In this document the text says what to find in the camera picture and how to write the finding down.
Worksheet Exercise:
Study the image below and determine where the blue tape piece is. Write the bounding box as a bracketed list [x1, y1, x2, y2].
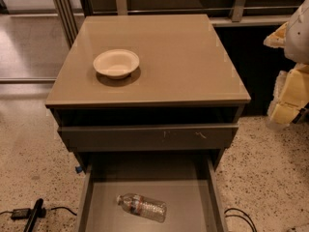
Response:
[75, 166, 83, 174]

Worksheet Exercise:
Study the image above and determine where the clear plastic water bottle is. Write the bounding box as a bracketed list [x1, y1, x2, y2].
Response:
[117, 193, 167, 223]

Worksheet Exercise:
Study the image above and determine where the metal shelf rack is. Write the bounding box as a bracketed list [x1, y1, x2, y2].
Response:
[53, 0, 304, 44]

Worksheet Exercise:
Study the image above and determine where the black handheld device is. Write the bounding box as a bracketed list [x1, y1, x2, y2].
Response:
[23, 198, 46, 232]

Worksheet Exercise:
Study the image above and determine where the grey top drawer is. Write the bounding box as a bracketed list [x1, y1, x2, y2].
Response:
[58, 124, 238, 152]

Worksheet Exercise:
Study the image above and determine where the open grey middle drawer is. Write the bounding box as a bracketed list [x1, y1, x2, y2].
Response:
[74, 154, 228, 232]

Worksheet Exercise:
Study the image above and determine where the white paper bowl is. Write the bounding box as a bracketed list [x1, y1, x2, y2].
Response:
[93, 49, 140, 79]

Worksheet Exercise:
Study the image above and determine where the grey drawer cabinet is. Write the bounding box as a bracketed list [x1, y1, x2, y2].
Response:
[44, 14, 252, 232]

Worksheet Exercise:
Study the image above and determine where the dark object on floor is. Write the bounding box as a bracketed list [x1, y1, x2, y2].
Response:
[293, 103, 309, 124]

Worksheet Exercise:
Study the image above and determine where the black floor cable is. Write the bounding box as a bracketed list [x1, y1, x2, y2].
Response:
[223, 207, 259, 232]

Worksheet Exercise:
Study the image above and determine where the black power adapter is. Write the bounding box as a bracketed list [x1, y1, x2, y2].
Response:
[11, 208, 31, 220]

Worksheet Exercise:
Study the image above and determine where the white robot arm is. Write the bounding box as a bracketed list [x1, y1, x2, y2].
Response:
[264, 0, 309, 131]

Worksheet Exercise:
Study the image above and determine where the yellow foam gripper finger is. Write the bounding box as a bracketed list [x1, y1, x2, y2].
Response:
[264, 22, 288, 48]
[267, 64, 309, 130]

